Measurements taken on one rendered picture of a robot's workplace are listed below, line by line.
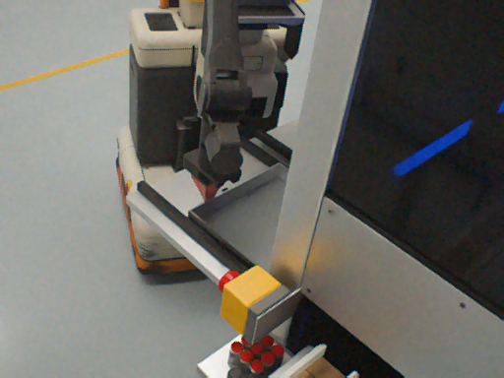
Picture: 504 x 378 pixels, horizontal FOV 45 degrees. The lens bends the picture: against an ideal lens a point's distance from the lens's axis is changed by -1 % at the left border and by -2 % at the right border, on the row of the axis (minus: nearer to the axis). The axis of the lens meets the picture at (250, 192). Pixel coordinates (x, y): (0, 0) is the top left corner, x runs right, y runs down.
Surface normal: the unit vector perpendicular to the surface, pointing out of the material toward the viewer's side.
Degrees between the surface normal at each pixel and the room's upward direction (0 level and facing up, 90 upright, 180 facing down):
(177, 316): 0
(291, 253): 90
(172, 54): 90
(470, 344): 90
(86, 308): 0
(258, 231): 0
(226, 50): 46
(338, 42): 90
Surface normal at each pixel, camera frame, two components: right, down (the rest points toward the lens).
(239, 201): 0.12, -0.77
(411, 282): -0.71, 0.37
